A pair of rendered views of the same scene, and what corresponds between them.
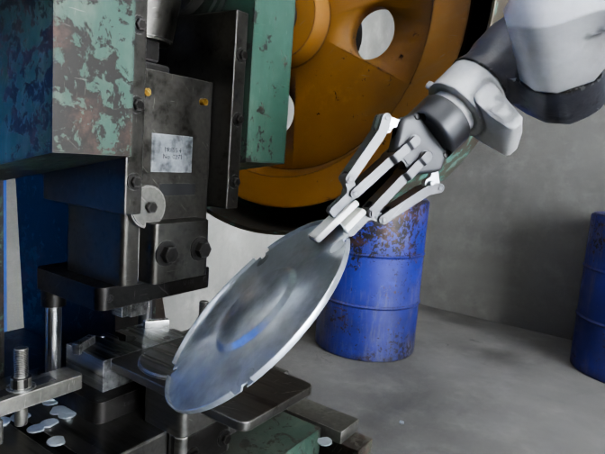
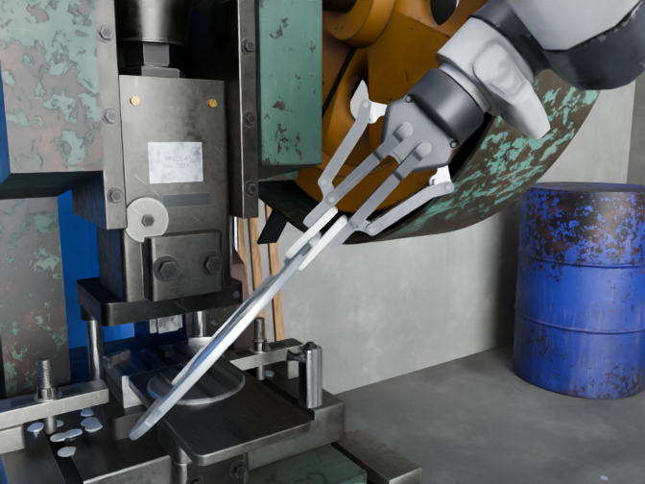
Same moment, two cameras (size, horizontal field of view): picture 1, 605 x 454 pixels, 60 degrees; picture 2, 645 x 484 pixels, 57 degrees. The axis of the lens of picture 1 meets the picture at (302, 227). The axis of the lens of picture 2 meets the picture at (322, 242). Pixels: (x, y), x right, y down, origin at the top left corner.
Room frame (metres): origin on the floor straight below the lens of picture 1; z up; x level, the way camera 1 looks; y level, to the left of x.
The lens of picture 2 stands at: (0.07, -0.27, 1.10)
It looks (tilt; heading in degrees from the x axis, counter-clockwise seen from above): 10 degrees down; 21
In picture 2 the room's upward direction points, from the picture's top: straight up
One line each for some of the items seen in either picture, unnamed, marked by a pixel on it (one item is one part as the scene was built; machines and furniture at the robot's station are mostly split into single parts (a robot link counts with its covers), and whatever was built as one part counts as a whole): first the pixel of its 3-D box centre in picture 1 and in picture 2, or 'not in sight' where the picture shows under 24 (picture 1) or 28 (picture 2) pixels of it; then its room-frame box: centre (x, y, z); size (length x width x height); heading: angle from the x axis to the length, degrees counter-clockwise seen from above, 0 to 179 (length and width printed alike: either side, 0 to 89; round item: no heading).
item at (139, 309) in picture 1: (132, 301); (164, 316); (0.76, 0.25, 0.84); 0.05 x 0.03 x 0.04; 146
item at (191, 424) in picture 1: (206, 415); (213, 443); (0.66, 0.11, 0.72); 0.25 x 0.14 x 0.14; 56
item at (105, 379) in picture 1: (129, 352); (165, 370); (0.76, 0.25, 0.76); 0.15 x 0.09 x 0.05; 146
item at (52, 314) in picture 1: (53, 324); (94, 337); (0.73, 0.35, 0.81); 0.02 x 0.02 x 0.14
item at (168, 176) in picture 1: (150, 170); (165, 181); (0.74, 0.22, 1.04); 0.17 x 0.15 x 0.30; 56
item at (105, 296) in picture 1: (126, 285); (159, 300); (0.77, 0.26, 0.86); 0.20 x 0.16 x 0.05; 146
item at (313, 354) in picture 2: not in sight; (310, 374); (0.84, 0.05, 0.75); 0.03 x 0.03 x 0.10; 56
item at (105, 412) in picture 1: (123, 374); (164, 391); (0.77, 0.26, 0.72); 0.20 x 0.16 x 0.03; 146
